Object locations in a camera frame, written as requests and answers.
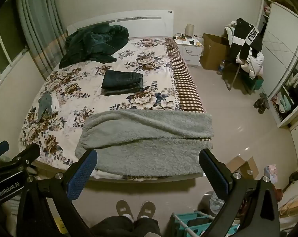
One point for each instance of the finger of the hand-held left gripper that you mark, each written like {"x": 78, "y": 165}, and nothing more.
{"x": 0, "y": 148}
{"x": 28, "y": 154}

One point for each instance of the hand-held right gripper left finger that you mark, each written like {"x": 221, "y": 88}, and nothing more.
{"x": 82, "y": 174}

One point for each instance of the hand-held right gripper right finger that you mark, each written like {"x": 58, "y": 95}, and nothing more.
{"x": 215, "y": 175}

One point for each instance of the grey fleece pants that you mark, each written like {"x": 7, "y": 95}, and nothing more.
{"x": 149, "y": 140}

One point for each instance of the folded dark grey pants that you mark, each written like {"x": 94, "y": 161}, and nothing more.
{"x": 116, "y": 91}

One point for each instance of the grey bin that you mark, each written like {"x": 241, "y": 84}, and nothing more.
{"x": 214, "y": 202}

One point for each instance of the flat cardboard box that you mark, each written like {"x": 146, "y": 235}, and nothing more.
{"x": 243, "y": 166}

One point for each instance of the grey denim cloth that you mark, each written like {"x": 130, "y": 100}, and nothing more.
{"x": 44, "y": 103}

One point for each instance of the teal plastic basket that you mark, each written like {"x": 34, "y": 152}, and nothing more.
{"x": 185, "y": 221}

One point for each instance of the grey-brown slipper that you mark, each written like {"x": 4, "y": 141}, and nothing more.
{"x": 124, "y": 209}
{"x": 146, "y": 209}

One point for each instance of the pink white plastic bag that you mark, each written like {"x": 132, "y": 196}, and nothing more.
{"x": 271, "y": 173}

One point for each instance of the person's left leg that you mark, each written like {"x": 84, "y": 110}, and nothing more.
{"x": 114, "y": 227}

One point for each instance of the person's leg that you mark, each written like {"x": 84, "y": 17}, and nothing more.
{"x": 114, "y": 227}
{"x": 147, "y": 227}

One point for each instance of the beige cushion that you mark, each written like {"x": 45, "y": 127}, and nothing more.
{"x": 295, "y": 197}

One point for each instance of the person's right leg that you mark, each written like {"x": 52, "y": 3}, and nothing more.
{"x": 147, "y": 227}

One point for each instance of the bed with floral sheet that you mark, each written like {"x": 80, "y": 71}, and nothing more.
{"x": 89, "y": 84}

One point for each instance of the folded teal clothes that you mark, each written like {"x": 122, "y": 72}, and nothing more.
{"x": 285, "y": 102}

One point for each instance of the window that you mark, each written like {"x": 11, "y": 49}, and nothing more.
{"x": 3, "y": 47}

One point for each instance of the green storage box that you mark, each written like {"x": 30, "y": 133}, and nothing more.
{"x": 256, "y": 82}

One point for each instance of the chair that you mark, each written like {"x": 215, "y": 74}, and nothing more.
{"x": 234, "y": 75}

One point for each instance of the folded dark blue jeans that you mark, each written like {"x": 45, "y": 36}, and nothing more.
{"x": 121, "y": 79}

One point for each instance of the plastic water bottle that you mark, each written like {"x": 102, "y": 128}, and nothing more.
{"x": 221, "y": 68}

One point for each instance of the white puffer jacket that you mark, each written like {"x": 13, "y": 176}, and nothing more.
{"x": 255, "y": 65}

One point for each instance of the large cardboard box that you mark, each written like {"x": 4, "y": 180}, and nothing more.
{"x": 213, "y": 51}

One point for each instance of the white nightstand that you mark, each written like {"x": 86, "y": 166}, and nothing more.
{"x": 192, "y": 53}

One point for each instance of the dark green blanket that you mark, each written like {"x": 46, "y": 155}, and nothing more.
{"x": 94, "y": 44}

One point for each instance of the grey-green curtain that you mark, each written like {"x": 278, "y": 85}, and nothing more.
{"x": 38, "y": 24}

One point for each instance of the black jacket with white stripes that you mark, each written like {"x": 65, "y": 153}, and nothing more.
{"x": 245, "y": 42}

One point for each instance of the beige table lamp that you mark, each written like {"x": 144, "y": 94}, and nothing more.
{"x": 189, "y": 30}

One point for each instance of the white sliding door wardrobe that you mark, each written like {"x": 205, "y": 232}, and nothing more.
{"x": 282, "y": 42}

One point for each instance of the white bed headboard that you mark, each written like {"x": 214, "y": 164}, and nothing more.
{"x": 139, "y": 23}

